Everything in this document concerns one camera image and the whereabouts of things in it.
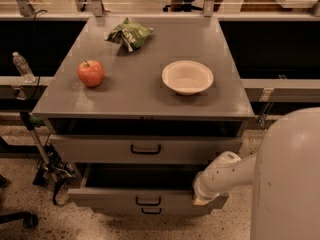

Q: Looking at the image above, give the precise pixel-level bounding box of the grey drawer cabinet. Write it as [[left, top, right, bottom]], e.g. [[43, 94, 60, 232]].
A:
[[31, 15, 256, 216]]

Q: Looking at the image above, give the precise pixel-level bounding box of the black office chair base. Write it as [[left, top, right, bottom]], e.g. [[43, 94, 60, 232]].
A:
[[0, 175, 38, 229]]

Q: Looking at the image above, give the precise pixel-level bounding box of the clear plastic water bottle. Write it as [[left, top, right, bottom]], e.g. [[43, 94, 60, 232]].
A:
[[13, 52, 36, 84]]

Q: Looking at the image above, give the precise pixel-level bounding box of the red apple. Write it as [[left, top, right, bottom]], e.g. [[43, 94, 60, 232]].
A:
[[77, 60, 105, 87]]

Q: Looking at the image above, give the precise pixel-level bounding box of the metal clamp on rail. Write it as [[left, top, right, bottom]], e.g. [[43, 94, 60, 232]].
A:
[[257, 86, 276, 131]]

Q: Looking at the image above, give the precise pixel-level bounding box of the grabber tool with green handle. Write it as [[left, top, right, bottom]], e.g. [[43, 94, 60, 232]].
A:
[[20, 112, 76, 205]]

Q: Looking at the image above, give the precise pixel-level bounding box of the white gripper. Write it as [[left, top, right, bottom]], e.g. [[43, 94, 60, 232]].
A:
[[193, 171, 222, 206]]

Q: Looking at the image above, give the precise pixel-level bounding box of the grey drawer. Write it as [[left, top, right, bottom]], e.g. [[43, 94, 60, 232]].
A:
[[93, 207, 211, 216], [68, 164, 229, 212], [50, 135, 242, 164]]

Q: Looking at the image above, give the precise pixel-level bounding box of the white paper bowl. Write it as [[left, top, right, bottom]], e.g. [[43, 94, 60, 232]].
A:
[[162, 60, 214, 95]]

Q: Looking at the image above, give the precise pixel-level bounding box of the black cable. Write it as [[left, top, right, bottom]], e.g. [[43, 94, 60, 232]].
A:
[[19, 9, 49, 100]]

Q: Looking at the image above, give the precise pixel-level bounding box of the green chip bag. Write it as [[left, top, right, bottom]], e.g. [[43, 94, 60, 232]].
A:
[[105, 18, 153, 52]]

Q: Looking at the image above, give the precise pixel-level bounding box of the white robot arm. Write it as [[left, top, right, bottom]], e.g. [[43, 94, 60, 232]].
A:
[[193, 107, 320, 240]]

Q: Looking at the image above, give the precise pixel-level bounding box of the grey bottom drawer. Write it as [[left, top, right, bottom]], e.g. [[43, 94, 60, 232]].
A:
[[93, 207, 211, 216]]

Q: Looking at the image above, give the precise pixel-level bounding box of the grey top drawer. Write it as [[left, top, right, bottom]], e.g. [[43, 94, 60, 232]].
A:
[[50, 135, 242, 164]]

